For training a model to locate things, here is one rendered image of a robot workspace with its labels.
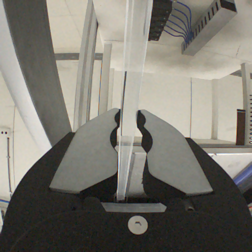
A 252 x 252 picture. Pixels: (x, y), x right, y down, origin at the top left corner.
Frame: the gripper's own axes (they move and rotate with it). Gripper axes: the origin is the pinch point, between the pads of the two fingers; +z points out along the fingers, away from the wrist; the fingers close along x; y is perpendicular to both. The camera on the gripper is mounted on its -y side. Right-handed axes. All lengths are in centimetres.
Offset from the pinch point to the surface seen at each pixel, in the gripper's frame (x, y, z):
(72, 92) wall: -64, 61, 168
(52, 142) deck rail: -8.0, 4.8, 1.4
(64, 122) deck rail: -8.0, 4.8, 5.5
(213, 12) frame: 21.3, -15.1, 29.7
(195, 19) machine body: 20.1, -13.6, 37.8
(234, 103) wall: 163, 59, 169
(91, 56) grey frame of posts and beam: -10.3, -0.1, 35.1
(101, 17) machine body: -8.3, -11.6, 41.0
